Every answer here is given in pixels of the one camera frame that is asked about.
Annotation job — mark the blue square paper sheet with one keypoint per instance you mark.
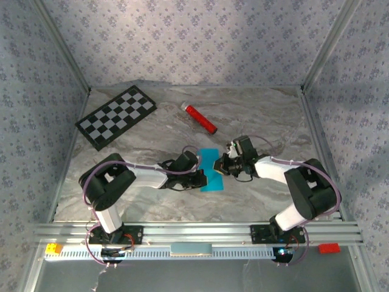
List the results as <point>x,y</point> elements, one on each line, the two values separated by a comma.
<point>212,182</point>

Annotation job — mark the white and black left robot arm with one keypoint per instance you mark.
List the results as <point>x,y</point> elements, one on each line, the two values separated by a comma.
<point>103,188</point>

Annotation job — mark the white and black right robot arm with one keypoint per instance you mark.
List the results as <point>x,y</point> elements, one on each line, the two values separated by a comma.
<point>307,191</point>

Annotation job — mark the grey metal shelf sheet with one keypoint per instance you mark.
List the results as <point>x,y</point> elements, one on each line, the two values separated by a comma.
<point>197,276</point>

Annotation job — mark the red tube with clear cap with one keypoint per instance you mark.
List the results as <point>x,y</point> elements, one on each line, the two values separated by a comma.
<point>199,118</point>

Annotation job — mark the grey rectangular block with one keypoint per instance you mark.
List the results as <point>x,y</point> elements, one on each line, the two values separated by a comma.
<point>191,249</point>

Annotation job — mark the black and white checkerboard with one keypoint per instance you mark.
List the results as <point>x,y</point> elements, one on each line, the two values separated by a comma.
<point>117,117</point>

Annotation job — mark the black circuit board with light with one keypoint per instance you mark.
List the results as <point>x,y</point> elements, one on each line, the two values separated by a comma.
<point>282,254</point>

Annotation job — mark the red toy brick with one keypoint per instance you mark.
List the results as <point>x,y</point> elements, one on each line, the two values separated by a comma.
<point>329,248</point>

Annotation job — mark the yellow toy brick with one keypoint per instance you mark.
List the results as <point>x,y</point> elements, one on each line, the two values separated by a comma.
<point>53,248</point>

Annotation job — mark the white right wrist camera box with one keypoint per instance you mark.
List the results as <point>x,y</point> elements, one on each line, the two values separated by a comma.
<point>232,152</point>

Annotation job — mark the aluminium mounting rail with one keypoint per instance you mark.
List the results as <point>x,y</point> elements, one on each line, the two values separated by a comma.
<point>197,232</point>

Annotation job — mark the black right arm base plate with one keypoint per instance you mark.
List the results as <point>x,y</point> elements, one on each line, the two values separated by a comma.
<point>258,234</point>

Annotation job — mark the aluminium table rear rail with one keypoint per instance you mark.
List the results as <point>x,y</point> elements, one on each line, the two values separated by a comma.
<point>212,87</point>

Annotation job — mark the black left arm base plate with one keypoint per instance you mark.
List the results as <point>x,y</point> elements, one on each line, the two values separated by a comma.
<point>136,235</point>

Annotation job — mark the aluminium table side rail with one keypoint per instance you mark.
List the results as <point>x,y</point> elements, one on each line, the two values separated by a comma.
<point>320,152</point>
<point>70,152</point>

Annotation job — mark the aluminium frame post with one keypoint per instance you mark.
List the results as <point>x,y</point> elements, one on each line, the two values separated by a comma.
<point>328,45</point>
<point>63,45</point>

